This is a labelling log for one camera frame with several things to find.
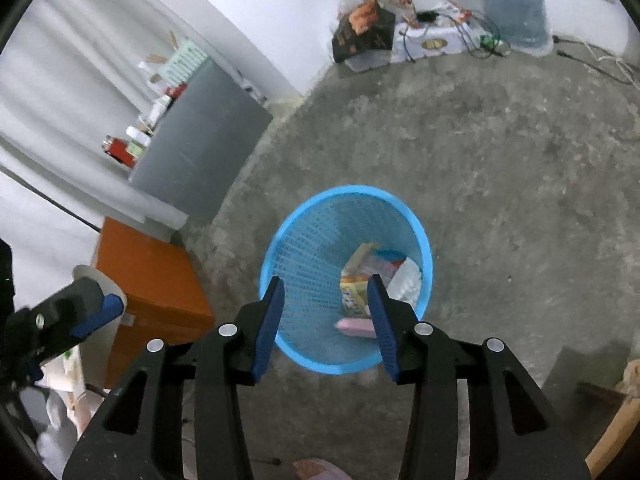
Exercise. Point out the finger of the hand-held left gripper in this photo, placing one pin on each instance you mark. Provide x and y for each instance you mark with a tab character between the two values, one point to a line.
97	315

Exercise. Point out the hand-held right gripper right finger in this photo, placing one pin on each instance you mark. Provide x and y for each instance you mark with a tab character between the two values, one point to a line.
382	330

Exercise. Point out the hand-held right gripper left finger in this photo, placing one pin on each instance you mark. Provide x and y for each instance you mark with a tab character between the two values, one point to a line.
269	330

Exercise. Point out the pink packet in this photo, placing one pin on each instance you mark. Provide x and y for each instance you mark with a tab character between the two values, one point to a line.
355	327

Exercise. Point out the cream yellow snack packet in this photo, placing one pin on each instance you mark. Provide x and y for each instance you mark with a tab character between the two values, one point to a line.
355	285

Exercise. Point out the blue plastic basket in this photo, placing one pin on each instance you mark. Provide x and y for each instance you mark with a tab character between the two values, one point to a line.
320	225

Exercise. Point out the orange wooden cabinet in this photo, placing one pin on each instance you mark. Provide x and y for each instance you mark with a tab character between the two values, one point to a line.
150	280

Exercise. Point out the pink slipper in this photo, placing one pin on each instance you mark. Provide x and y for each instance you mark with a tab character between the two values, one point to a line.
320	470

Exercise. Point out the red bottle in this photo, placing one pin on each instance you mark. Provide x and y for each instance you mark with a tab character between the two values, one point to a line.
120	149

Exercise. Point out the small white bottle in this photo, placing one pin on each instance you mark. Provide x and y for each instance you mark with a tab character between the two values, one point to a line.
136	133

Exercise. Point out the grey cabinet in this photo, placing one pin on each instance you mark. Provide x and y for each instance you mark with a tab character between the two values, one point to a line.
200	145

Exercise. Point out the white curtain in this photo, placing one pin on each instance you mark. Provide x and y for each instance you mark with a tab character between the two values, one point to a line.
60	85

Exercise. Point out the wooden chair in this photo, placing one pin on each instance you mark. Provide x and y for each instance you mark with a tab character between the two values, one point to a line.
612	435

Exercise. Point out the mint green organizer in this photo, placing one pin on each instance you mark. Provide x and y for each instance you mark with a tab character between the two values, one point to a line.
185	60

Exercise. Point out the white flat box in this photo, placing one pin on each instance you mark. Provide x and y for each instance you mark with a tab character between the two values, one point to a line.
435	45

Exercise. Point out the dark snack box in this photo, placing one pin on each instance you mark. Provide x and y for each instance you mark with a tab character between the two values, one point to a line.
362	32

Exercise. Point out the black power adapter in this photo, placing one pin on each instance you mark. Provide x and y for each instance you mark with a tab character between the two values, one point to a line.
427	15

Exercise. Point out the clear water jug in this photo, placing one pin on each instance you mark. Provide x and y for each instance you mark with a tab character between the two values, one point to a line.
515	5

